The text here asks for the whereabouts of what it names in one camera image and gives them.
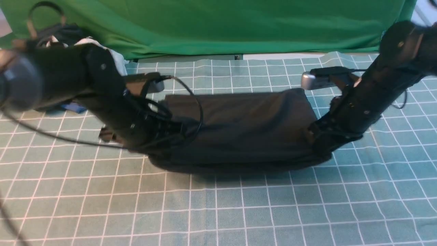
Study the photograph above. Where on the green backdrop cloth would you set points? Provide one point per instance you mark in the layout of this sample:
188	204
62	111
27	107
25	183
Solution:
146	28

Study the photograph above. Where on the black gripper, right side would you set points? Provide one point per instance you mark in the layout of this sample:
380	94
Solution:
361	107

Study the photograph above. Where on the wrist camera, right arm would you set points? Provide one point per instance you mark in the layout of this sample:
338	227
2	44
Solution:
337	76

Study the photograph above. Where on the dark gray long-sleeve top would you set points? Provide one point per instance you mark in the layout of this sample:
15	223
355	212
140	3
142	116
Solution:
247	133

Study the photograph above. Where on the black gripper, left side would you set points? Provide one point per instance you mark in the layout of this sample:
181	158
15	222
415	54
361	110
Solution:
138	129

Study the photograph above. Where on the dark gray crumpled garment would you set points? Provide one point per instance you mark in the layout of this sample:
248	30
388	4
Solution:
68	34

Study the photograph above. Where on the wrist camera, left arm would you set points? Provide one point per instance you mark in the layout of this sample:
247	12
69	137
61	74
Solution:
144	83

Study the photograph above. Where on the green checkered tablecloth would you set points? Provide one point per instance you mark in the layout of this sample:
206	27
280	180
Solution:
379	191

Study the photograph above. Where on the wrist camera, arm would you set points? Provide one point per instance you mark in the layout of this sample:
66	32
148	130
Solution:
337	76
144	83

